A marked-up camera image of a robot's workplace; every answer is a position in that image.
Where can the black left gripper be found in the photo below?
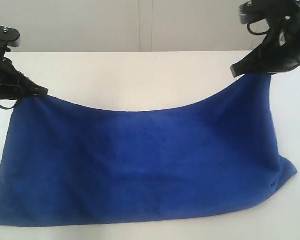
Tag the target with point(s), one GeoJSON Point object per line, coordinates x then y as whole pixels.
{"type": "Point", "coordinates": [14, 85]}

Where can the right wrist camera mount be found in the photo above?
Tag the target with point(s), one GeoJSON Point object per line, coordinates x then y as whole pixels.
{"type": "Point", "coordinates": [254, 11]}

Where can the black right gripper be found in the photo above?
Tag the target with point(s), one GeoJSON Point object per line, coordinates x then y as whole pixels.
{"type": "Point", "coordinates": [278, 53]}

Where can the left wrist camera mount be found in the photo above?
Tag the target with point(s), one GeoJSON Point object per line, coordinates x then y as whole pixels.
{"type": "Point", "coordinates": [9, 36]}

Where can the blue towel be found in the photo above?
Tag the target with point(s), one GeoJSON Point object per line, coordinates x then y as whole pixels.
{"type": "Point", "coordinates": [66, 164]}

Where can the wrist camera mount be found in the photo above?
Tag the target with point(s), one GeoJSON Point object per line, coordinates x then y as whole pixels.
{"type": "Point", "coordinates": [254, 11]}
{"type": "Point", "coordinates": [9, 36]}

